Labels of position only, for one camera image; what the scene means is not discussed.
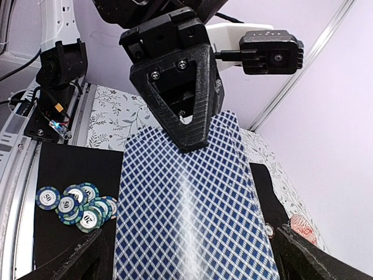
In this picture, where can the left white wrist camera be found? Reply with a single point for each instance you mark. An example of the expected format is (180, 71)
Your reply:
(258, 48)

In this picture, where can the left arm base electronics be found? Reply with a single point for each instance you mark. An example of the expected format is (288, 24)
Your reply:
(58, 119)

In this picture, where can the red poker chip stack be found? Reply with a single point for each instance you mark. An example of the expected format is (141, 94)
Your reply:
(270, 231)

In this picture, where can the black poker mat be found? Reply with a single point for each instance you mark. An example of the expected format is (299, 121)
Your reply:
(61, 166)

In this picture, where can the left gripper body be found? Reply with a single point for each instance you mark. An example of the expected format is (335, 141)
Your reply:
(177, 30)

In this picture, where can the blue white poker chip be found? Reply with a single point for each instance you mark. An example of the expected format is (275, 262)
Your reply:
(48, 198)

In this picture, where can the blue playing card deck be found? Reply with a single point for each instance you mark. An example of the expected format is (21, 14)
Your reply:
(190, 215)

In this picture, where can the left aluminium frame post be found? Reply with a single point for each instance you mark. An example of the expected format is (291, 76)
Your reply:
(310, 57)

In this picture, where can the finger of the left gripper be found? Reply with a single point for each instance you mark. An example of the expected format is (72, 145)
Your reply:
(183, 90)

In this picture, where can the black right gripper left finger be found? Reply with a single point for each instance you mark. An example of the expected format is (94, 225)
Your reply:
(88, 258)

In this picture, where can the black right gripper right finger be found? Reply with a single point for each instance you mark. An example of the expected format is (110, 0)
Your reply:
(297, 258)

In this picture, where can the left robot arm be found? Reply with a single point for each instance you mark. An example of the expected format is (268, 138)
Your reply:
(63, 53)

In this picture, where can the blue green chip stack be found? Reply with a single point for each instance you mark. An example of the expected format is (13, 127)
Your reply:
(83, 206)

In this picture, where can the patterned small bowl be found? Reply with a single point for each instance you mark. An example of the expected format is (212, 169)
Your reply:
(301, 226)

